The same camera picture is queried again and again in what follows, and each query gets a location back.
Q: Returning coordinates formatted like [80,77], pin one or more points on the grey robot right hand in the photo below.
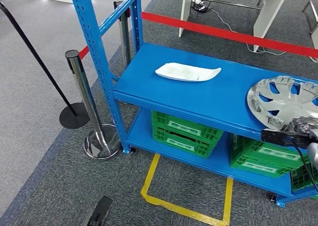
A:
[307,125]

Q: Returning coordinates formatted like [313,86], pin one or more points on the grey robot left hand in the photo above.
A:
[91,222]

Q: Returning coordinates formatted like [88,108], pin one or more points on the silver wheel hubcap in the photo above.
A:
[285,102]

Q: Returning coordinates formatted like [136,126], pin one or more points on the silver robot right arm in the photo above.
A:
[314,153]

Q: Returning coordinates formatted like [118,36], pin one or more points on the blue metal shelf rack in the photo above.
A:
[199,93]

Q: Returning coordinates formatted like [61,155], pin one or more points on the white plastic trim part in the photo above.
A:
[186,72]

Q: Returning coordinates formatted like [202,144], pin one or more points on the green folded plastic crate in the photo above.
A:
[178,124]
[255,167]
[276,152]
[178,144]

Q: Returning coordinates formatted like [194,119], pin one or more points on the white desk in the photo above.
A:
[268,17]

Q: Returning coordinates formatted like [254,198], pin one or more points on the long red barrier belt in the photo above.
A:
[223,32]

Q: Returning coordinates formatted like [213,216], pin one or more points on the short red barrier belt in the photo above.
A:
[84,52]

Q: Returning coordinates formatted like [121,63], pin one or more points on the power strip with plugs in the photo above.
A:
[199,3]

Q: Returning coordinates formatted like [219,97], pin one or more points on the black stanchion post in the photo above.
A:
[74,116]

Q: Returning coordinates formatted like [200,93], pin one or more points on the chrome stanchion post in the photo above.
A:
[84,86]
[124,37]

